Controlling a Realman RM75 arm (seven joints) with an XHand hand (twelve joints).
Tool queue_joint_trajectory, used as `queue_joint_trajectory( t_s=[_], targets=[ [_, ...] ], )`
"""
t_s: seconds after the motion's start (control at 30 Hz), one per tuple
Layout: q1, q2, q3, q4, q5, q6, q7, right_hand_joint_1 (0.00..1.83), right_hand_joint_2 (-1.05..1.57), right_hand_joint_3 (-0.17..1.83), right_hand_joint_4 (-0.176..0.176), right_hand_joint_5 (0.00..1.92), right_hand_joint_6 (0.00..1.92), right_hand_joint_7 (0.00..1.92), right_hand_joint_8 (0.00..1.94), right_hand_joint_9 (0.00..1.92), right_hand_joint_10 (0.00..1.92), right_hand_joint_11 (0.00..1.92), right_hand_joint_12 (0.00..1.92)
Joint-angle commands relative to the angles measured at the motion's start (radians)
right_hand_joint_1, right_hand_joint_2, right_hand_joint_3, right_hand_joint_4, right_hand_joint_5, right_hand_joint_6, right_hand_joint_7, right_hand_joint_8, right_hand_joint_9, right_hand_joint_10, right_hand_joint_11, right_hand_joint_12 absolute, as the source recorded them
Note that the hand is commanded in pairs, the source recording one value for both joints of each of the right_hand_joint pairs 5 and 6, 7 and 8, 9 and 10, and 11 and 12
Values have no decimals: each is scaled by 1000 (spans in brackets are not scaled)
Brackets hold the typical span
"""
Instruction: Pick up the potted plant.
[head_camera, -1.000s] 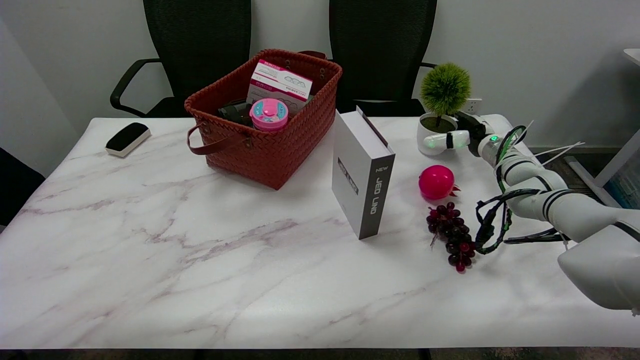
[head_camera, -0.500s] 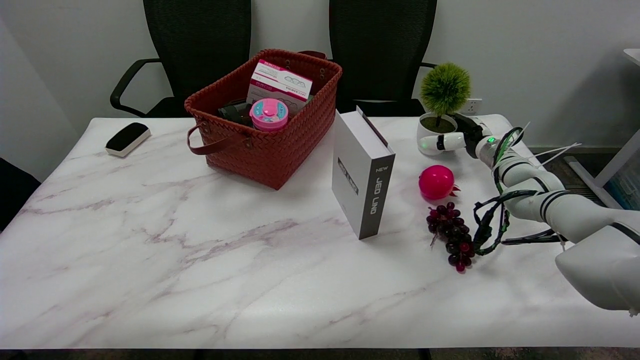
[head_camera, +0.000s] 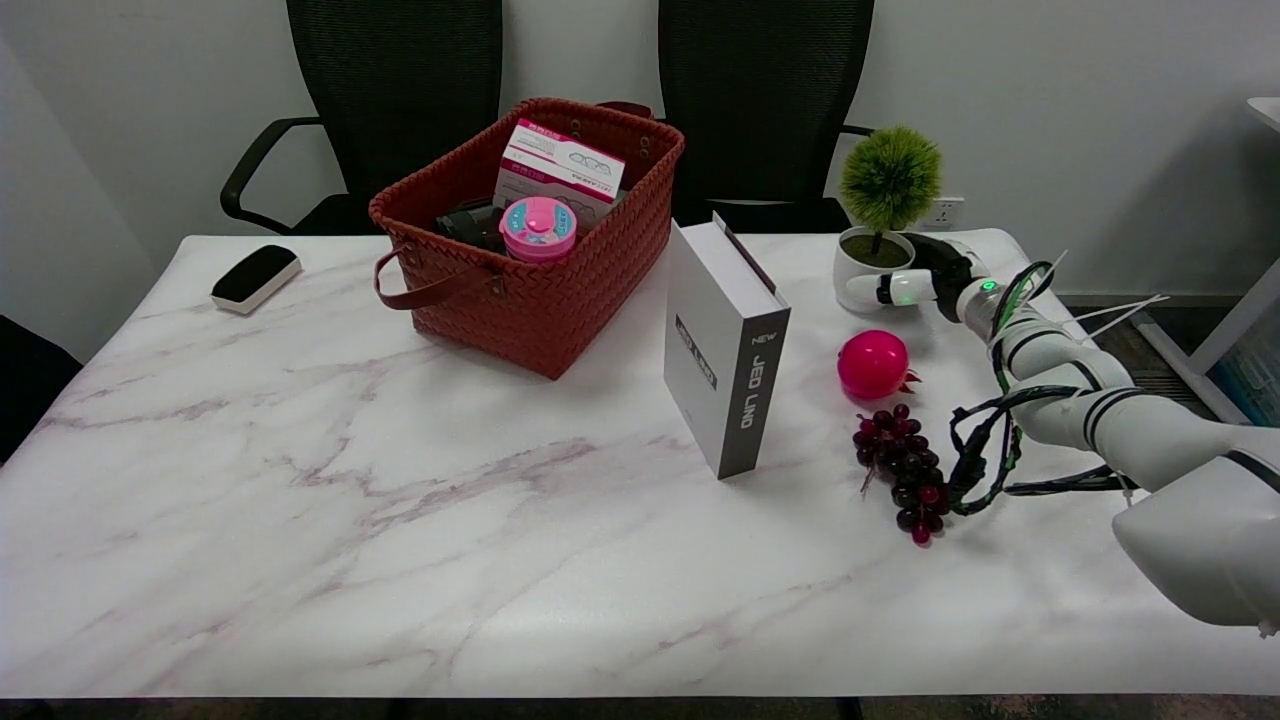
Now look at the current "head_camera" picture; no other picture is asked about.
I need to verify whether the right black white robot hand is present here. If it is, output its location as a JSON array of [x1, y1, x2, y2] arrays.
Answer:
[[845, 231, 979, 322]]

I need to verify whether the green potted plant white pot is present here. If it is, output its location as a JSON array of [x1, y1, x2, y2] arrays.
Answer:
[[833, 125, 943, 314]]

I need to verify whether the pink toy pomegranate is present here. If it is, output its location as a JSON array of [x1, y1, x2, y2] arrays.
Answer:
[[837, 330, 921, 402]]

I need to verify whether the dark red grape bunch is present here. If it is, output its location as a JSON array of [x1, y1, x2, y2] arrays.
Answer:
[[852, 403, 958, 546]]

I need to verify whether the grey white book box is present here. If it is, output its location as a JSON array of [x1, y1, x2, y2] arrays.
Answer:
[[662, 211, 792, 480]]

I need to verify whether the black mesh office chair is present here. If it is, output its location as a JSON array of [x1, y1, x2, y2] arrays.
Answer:
[[657, 0, 876, 234], [219, 0, 504, 237]]

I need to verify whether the white pink cardboard box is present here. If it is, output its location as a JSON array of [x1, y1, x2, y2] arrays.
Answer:
[[492, 118, 627, 233]]

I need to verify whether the red woven basket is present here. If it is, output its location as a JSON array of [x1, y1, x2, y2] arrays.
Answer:
[[368, 97, 687, 382]]

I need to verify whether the pink round lidded container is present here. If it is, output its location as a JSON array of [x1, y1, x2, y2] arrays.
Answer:
[[499, 196, 578, 264]]

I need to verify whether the dark object inside basket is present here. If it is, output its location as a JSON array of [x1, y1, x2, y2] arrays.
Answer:
[[435, 203, 507, 253]]

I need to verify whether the black white board eraser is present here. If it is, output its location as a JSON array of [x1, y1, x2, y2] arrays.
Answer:
[[210, 244, 303, 316]]

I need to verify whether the dark bulky object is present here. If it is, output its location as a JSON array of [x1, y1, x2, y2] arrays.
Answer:
[[0, 314, 83, 467]]

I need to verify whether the green cable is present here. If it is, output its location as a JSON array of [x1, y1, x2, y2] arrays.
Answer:
[[988, 260, 1057, 393]]

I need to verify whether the black cable bundle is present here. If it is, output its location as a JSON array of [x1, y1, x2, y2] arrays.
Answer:
[[946, 384, 1133, 518]]

